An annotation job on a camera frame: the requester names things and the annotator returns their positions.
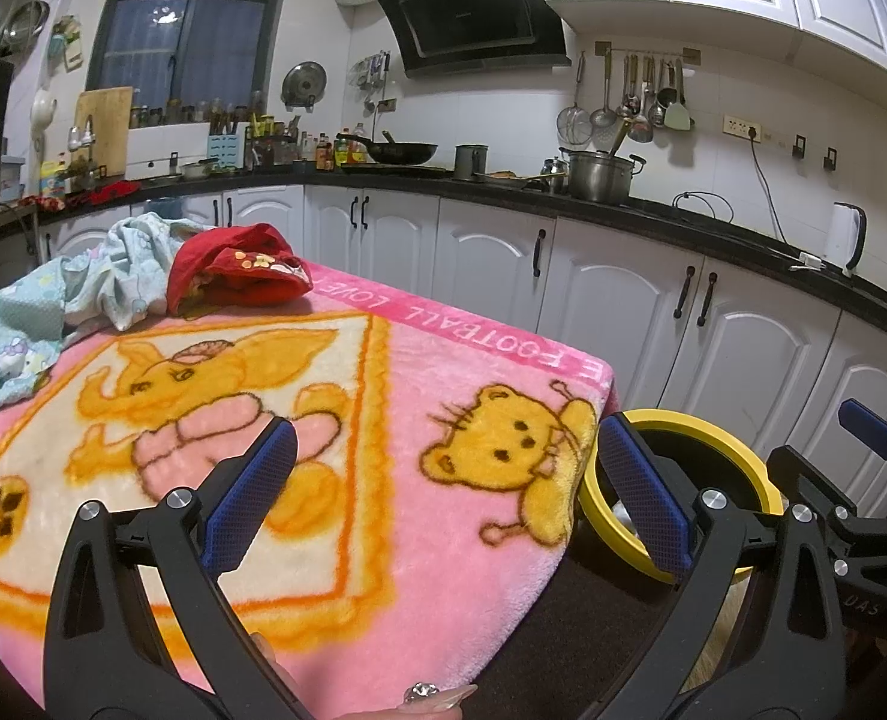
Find wall knife rack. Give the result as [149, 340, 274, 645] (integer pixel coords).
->
[351, 51, 392, 110]

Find steel pot lid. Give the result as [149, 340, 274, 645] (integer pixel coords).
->
[280, 61, 328, 110]

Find yellow trash bin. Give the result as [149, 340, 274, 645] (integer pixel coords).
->
[578, 409, 785, 586]

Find wall utensil rail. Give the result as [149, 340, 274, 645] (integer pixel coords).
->
[594, 41, 703, 61]

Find group of sauce bottles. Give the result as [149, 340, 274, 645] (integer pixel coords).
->
[297, 127, 369, 170]

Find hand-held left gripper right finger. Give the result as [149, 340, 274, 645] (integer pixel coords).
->
[593, 412, 841, 720]

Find white electric kettle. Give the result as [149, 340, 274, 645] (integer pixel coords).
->
[824, 202, 869, 276]

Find black wok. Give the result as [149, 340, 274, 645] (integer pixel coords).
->
[336, 131, 440, 167]

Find black power cable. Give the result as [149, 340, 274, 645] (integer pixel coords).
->
[672, 136, 808, 256]

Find person's left hand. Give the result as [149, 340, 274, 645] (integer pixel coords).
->
[349, 681, 482, 720]

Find row of spice jars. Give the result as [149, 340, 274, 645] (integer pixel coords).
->
[130, 94, 264, 128]

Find mesh strainer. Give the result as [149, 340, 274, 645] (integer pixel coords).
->
[557, 52, 594, 147]

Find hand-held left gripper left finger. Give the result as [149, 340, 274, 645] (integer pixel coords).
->
[42, 416, 302, 720]

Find dark seasoning jars cluster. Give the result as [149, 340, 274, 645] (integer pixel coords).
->
[244, 114, 298, 166]

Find steel mug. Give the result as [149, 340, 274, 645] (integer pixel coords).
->
[454, 144, 489, 181]

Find flat pan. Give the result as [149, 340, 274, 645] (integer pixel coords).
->
[473, 169, 568, 188]

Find red printed cloth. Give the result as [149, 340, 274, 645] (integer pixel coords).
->
[167, 223, 315, 316]

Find steel colander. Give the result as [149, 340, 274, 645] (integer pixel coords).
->
[1, 0, 50, 46]

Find light blue printed cloth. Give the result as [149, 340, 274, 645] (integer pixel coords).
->
[0, 214, 212, 421]

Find green spatula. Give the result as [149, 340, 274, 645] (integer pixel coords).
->
[664, 60, 695, 130]

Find black range hood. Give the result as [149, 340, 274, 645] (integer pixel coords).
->
[370, 0, 573, 78]

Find wooden cutting board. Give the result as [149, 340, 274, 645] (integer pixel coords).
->
[74, 86, 134, 181]

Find steel stockpot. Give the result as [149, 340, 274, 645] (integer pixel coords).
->
[559, 148, 647, 203]

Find pink printed blanket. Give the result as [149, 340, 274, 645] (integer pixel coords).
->
[0, 259, 617, 720]

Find white wall fixture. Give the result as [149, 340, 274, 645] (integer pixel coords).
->
[31, 88, 59, 155]

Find dark kitchen window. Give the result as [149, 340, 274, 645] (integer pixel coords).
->
[85, 0, 298, 110]

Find white lower cabinets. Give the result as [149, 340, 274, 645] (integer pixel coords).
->
[38, 184, 887, 526]

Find red rag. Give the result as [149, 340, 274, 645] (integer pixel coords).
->
[83, 180, 142, 205]

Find blue utensil holder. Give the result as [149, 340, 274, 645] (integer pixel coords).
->
[208, 133, 248, 173]

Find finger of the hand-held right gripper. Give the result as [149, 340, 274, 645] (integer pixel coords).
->
[839, 399, 887, 517]
[767, 446, 864, 533]

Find steel faucet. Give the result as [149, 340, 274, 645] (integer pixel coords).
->
[67, 116, 95, 166]

